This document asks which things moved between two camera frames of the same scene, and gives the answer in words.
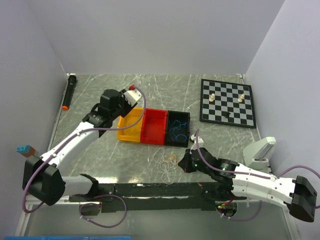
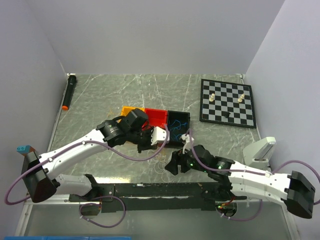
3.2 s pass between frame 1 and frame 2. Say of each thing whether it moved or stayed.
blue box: stayed
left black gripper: moved
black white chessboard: stayed
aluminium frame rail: stayed
